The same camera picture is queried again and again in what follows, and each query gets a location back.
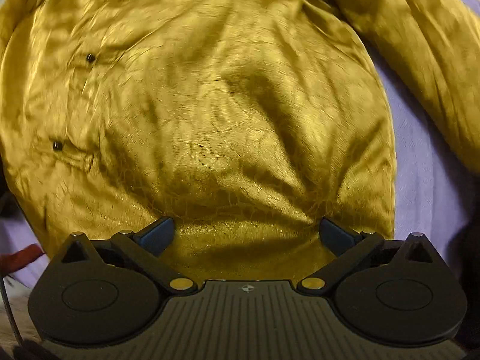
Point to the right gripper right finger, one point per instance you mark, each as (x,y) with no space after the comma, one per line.
(350,250)

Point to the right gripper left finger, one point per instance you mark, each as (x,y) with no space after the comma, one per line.
(142,250)

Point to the gold satin jacket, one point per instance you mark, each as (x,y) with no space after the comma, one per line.
(210,112)

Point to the purple floral bed sheet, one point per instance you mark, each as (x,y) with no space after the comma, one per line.
(423,149)

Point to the red tag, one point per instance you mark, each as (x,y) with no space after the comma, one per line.
(14,262)

